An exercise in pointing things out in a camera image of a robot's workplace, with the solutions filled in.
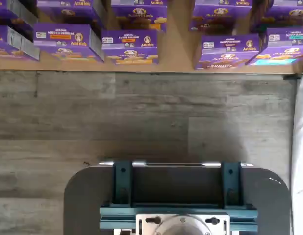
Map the purple Annie's hidden veggies box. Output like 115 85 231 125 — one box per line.
33 23 105 63
36 0 104 28

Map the white cloth curtain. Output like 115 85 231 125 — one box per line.
289 77 303 235

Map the purple Annie's box, orange label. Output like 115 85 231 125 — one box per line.
101 29 159 65
110 0 168 33

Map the purple Annie's box, brown label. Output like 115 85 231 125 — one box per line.
194 33 262 70
189 0 254 33

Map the grey robot arm base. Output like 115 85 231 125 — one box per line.
153 214 213 235

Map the silver mounting plate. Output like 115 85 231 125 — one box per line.
135 213 231 235

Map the grey robot base cart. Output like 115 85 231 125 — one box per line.
63 161 290 235

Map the teal metal crossbar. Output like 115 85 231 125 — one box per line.
100 202 259 232

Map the teal metal bracket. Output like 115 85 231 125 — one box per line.
112 160 134 205
221 160 242 206

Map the purple Annie's box, teal label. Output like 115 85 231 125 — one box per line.
248 26 303 67
251 0 303 34

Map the purple Annie's box, grey side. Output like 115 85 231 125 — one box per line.
0 25 41 62
0 0 40 28

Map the wooden shelf board with purple boxes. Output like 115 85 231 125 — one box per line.
0 0 303 75

